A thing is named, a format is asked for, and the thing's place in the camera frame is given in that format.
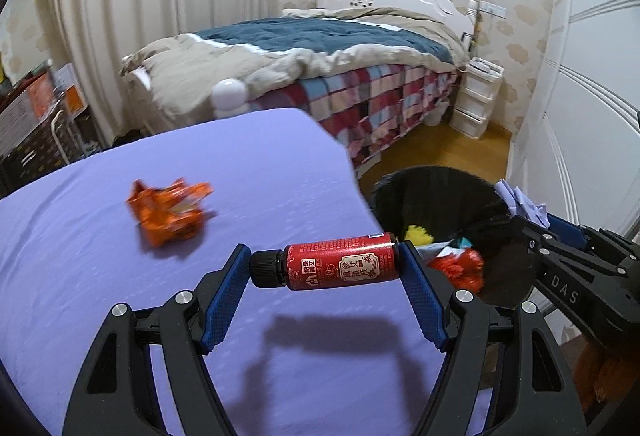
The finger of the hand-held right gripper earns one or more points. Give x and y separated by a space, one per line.
532 236
565 228

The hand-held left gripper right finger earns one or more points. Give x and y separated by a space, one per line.
420 301

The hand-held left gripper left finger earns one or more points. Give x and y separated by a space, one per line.
227 301

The lilac paper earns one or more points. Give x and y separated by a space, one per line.
520 203

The red foam fruit net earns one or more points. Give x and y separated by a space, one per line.
457 266

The red labelled drink bottle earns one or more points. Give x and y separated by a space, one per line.
340 263

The black trash bin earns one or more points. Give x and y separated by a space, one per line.
430 196

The yellow crumpled item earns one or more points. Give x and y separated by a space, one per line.
419 235

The orange cloth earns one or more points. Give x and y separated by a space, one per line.
595 371

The orange crumpled snack wrapper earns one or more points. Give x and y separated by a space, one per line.
165 213

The purple tablecloth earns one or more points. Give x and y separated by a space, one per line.
100 266

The white plastic drawer unit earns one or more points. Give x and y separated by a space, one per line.
472 106

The white panelled door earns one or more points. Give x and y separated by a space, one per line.
590 66

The patchwork bed sheet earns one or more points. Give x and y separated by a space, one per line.
380 101

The white bed footboard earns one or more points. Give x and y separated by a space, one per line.
230 96

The dark woven storage basket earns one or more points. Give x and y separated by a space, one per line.
30 156

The small cardboard box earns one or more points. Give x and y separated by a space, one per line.
70 89

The cardboard box with orange label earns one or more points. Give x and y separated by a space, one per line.
25 111

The bed with quilt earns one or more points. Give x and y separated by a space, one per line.
320 36

